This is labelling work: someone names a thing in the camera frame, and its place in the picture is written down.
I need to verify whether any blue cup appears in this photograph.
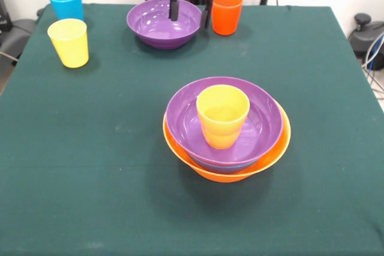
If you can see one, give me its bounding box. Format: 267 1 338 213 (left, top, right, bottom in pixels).
47 0 85 22

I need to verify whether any purple bowl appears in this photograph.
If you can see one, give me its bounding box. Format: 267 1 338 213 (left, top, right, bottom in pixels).
126 0 203 50
165 76 284 175

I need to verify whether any bundle of cables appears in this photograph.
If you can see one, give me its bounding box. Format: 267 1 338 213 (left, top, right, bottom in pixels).
361 32 384 101

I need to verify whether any dark green tablecloth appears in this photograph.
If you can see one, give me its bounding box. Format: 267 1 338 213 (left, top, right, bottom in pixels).
0 3 384 256

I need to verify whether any red cup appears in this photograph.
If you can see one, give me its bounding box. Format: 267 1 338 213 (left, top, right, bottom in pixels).
211 0 244 36

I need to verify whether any orange cup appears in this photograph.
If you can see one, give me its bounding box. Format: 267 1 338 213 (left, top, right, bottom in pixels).
196 84 251 150

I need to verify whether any black floor base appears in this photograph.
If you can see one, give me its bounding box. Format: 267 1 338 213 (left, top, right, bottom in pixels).
347 13 384 59

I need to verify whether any yellow cup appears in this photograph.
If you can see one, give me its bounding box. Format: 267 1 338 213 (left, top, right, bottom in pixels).
47 19 89 68

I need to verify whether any large blue bowl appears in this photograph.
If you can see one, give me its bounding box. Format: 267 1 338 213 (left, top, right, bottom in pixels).
191 159 256 170

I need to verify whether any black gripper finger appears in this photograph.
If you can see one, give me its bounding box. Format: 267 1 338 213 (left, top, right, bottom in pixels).
200 0 215 29
168 0 181 22

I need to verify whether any large orange bowl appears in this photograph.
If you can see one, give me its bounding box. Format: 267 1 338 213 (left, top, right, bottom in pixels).
162 103 292 183

